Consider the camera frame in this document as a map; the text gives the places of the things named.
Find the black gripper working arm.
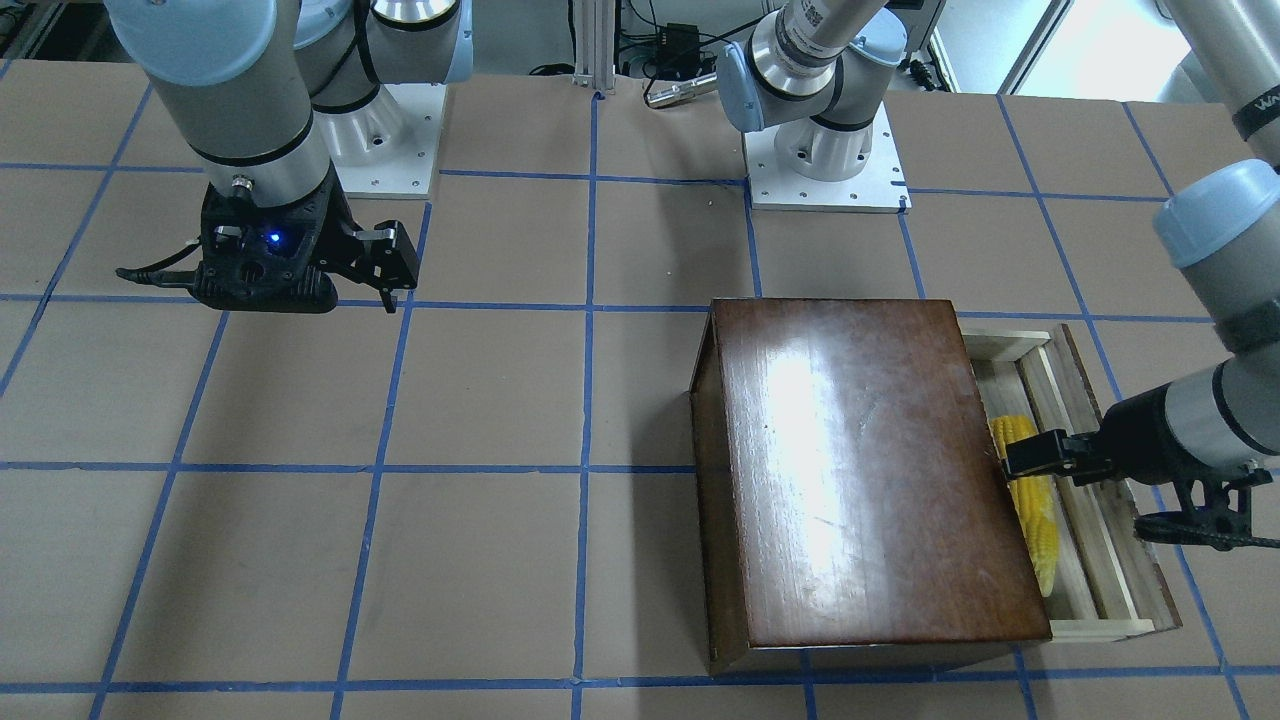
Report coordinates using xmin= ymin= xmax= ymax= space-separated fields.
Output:
xmin=1004 ymin=386 xmax=1279 ymax=551

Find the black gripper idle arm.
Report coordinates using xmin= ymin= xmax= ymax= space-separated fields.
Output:
xmin=189 ymin=168 xmax=419 ymax=314

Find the yellow corn cob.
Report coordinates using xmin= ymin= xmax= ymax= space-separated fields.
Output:
xmin=989 ymin=414 xmax=1060 ymax=598

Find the light wood drawer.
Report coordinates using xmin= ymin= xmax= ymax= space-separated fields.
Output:
xmin=963 ymin=325 xmax=1183 ymax=644

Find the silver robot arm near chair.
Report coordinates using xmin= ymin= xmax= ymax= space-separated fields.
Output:
xmin=716 ymin=1 xmax=1277 ymax=551

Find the dark wooden drawer cabinet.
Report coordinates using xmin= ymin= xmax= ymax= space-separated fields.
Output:
xmin=687 ymin=299 xmax=1052 ymax=676

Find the aluminium frame post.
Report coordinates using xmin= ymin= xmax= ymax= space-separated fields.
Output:
xmin=568 ymin=1 xmax=620 ymax=99

